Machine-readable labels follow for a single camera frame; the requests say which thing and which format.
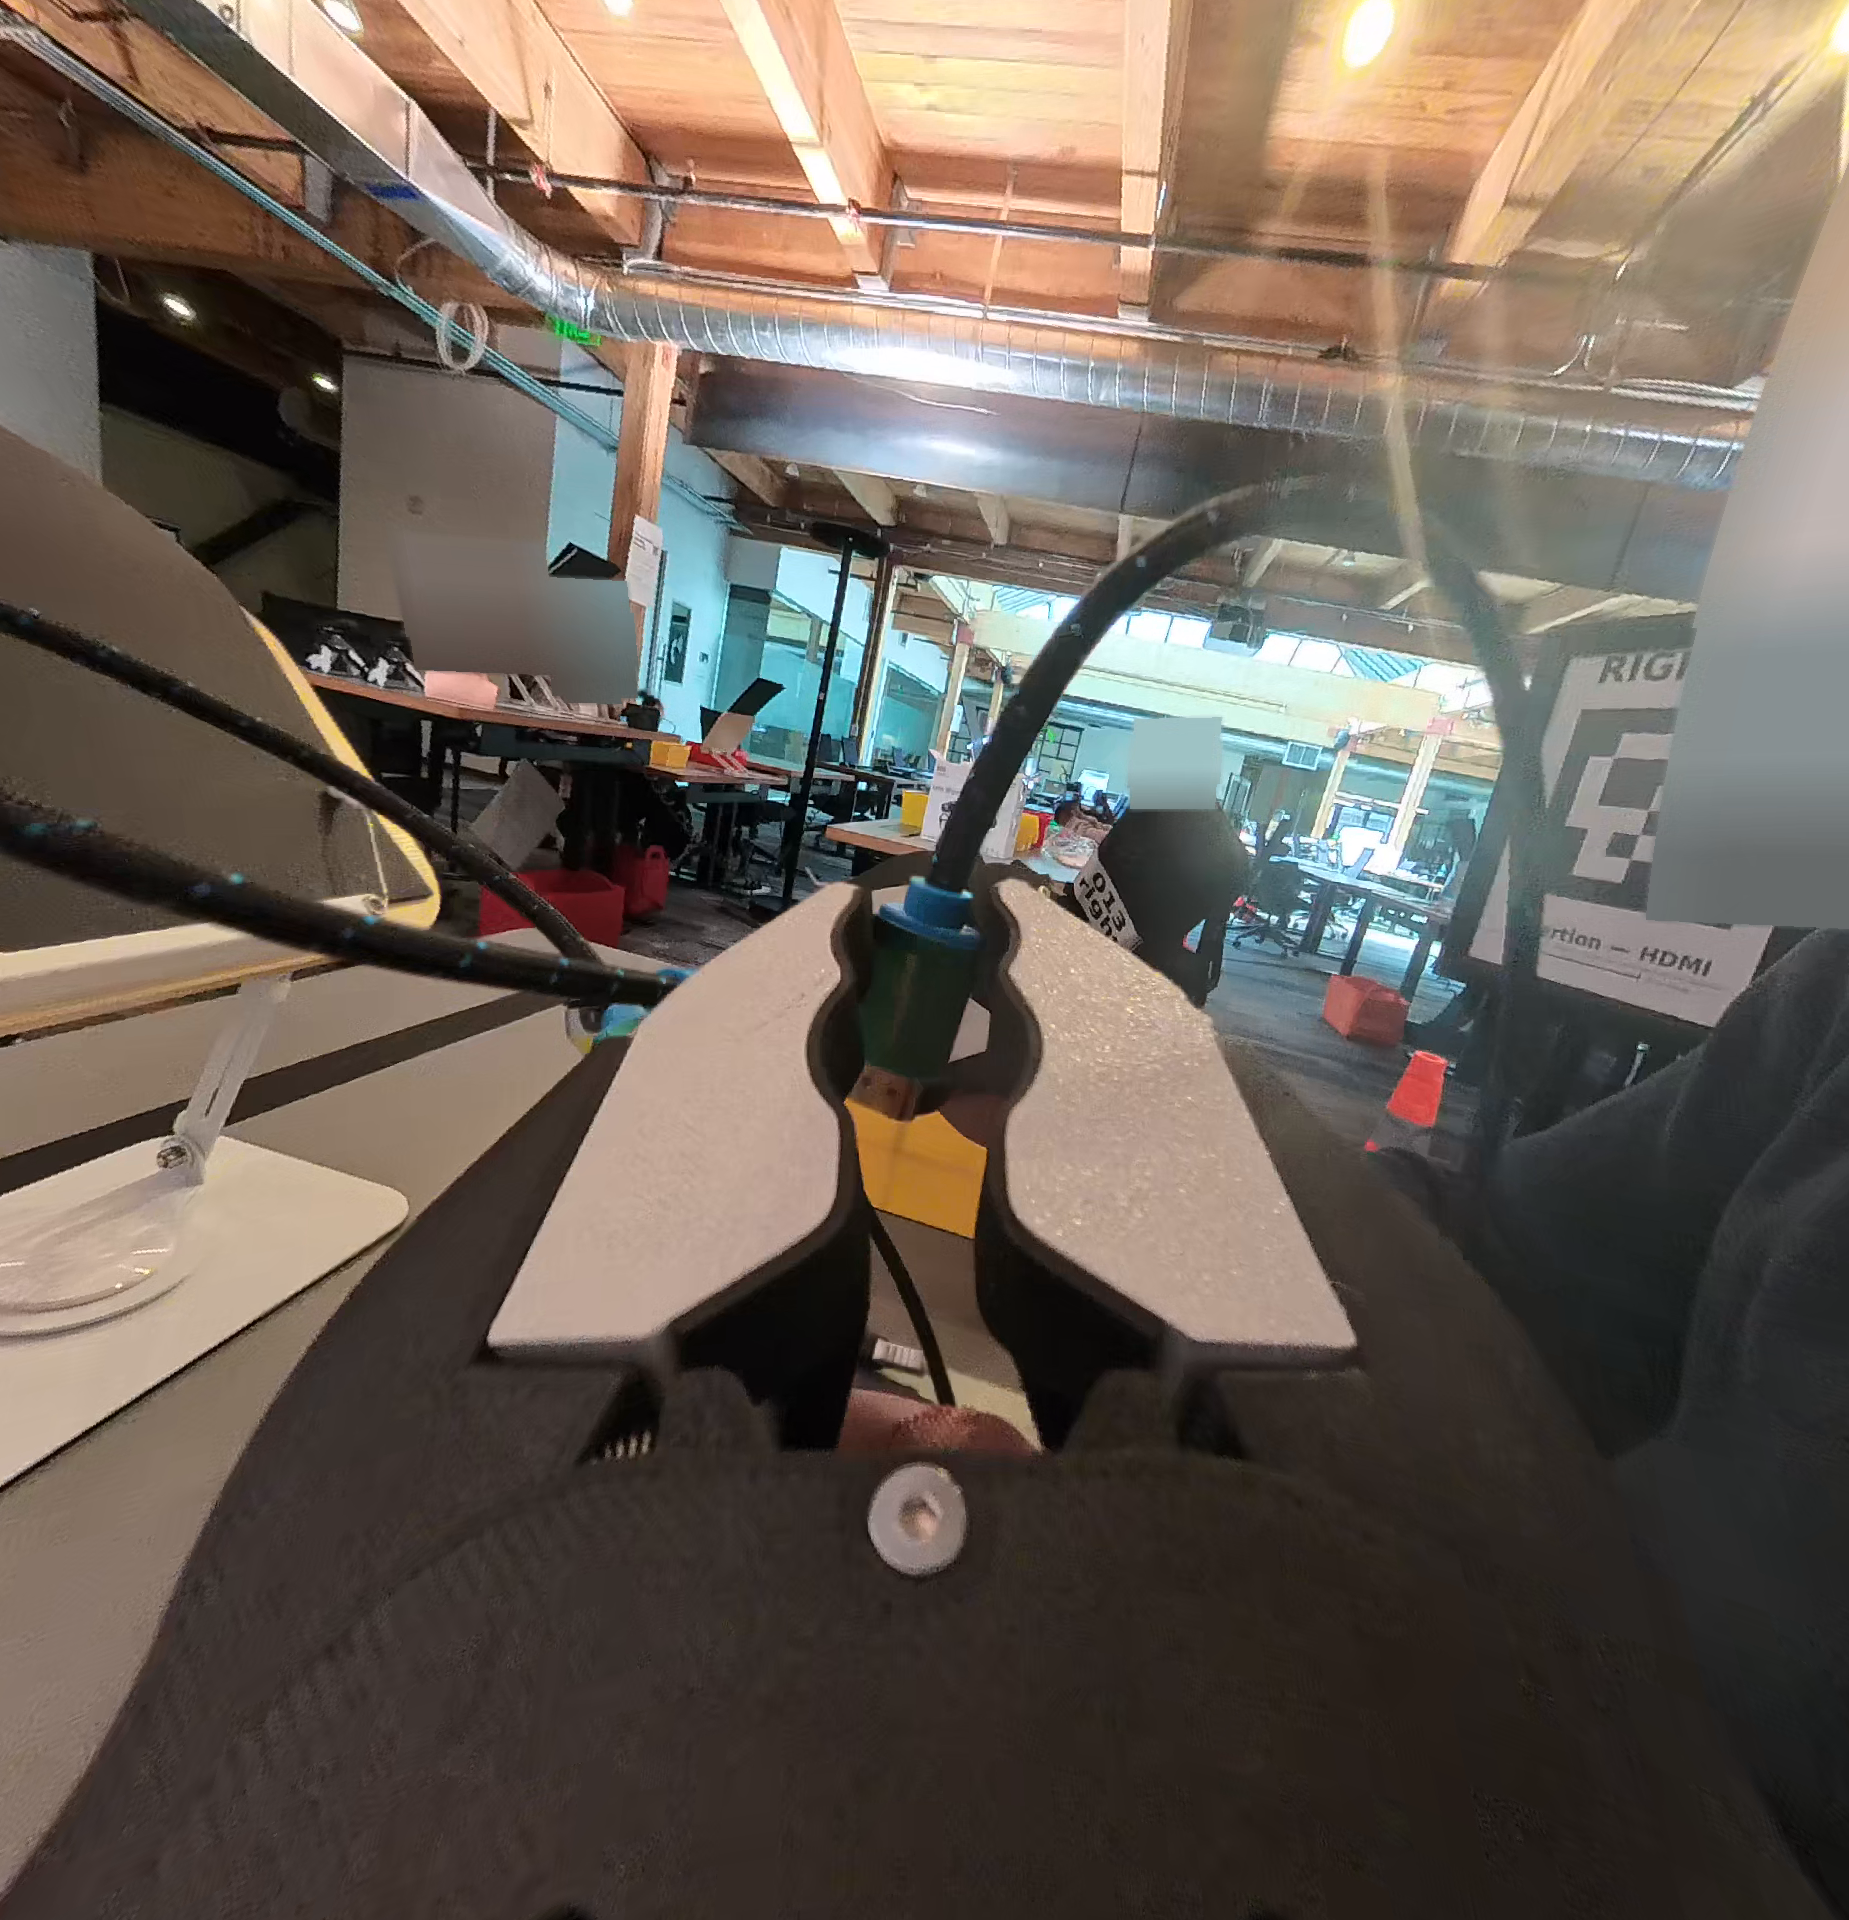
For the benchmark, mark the orange traffic cone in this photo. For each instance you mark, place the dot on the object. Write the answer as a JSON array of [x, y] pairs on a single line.
[[1417, 1095]]

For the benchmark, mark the white panel stand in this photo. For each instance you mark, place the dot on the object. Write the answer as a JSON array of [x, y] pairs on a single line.
[[266, 1244]]

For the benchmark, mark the silver ventilation ducts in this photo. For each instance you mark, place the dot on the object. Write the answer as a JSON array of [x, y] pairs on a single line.
[[1014, 353]]

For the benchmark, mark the orange bin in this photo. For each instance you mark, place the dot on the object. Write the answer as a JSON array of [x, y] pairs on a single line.
[[1367, 1013]]

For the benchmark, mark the white sign board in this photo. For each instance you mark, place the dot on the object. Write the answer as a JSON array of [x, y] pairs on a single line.
[[1584, 945]]

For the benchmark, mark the red bin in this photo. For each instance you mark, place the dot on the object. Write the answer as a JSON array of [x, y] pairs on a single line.
[[642, 882], [557, 907]]

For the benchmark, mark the wooden post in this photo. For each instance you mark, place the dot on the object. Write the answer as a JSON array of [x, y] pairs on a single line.
[[642, 449]]

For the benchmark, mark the person's dark top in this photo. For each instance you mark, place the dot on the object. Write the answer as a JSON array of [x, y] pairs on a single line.
[[1780, 1649]]

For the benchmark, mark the wood-edged table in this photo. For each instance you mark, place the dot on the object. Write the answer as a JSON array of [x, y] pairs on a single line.
[[894, 839], [490, 716]]

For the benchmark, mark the ceiling projector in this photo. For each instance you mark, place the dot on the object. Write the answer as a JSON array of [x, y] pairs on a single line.
[[1241, 623]]

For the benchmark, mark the white paper sheet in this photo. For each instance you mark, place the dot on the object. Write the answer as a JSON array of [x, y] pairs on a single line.
[[517, 811]]

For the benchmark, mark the white tablet stand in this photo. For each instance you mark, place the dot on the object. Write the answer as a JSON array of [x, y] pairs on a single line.
[[115, 675]]

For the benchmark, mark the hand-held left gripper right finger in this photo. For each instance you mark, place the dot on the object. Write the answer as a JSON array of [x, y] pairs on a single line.
[[1166, 1185]]

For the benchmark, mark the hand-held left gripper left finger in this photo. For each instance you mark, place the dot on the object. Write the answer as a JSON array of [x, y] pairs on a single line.
[[685, 1169]]

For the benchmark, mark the yellow plastic bin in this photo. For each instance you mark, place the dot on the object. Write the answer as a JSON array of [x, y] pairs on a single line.
[[925, 1179]]

